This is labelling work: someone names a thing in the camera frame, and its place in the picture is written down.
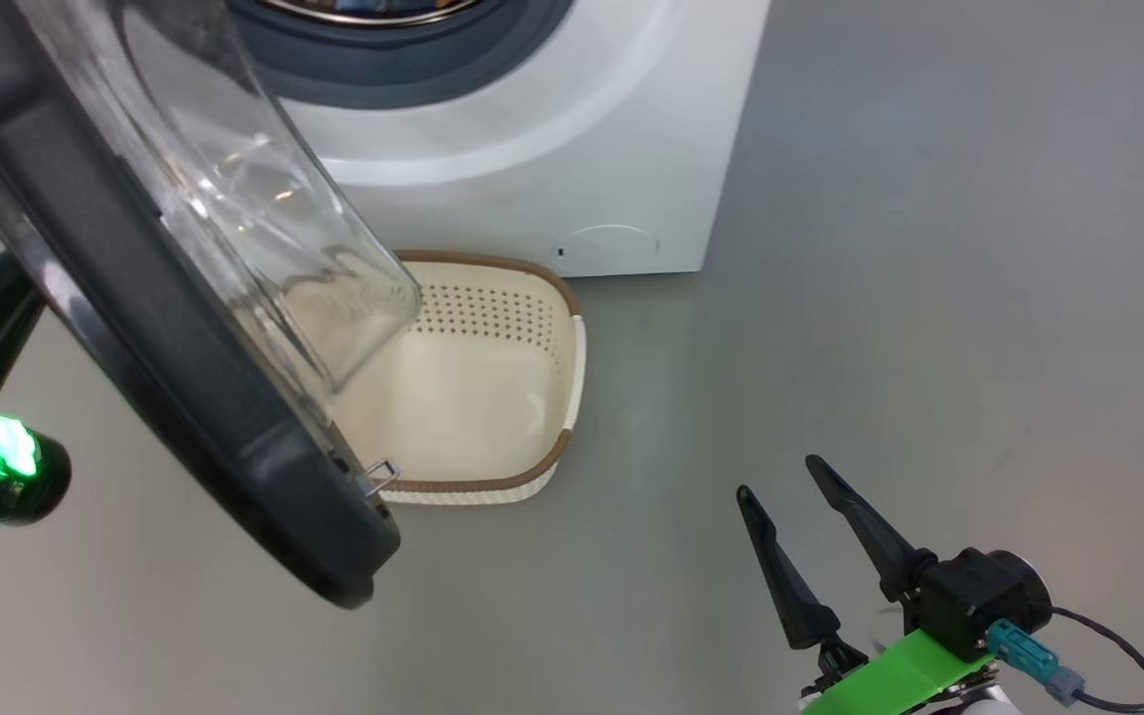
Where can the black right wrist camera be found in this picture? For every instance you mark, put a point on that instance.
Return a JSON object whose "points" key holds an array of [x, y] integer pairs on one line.
{"points": [[979, 596]]}

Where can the white washing machine body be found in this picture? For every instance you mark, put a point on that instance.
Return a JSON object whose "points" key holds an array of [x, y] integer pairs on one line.
{"points": [[532, 149]]}

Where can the cream perforated laundry basket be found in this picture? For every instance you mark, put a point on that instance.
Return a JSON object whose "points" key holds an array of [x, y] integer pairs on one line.
{"points": [[493, 397]]}

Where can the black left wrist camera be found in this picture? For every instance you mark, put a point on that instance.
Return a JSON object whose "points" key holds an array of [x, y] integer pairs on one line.
{"points": [[41, 492]]}

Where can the grey rubber door gasket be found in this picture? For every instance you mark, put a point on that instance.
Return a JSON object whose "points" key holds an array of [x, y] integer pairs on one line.
{"points": [[383, 70]]}

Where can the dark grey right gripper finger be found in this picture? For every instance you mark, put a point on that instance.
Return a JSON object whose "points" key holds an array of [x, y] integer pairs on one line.
{"points": [[795, 606], [880, 546]]}

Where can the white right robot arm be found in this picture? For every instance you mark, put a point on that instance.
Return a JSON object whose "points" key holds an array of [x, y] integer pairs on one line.
{"points": [[989, 707]]}

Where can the steel washing machine drum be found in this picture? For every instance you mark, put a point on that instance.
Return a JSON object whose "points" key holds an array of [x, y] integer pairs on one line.
{"points": [[373, 10]]}

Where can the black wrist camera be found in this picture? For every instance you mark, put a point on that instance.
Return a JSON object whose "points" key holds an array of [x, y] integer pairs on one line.
{"points": [[41, 492], [979, 596]]}

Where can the dark round washing machine door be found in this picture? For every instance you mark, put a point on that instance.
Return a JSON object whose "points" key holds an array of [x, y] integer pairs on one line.
{"points": [[135, 328]]}

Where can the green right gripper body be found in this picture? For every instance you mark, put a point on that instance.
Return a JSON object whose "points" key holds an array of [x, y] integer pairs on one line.
{"points": [[900, 680]]}

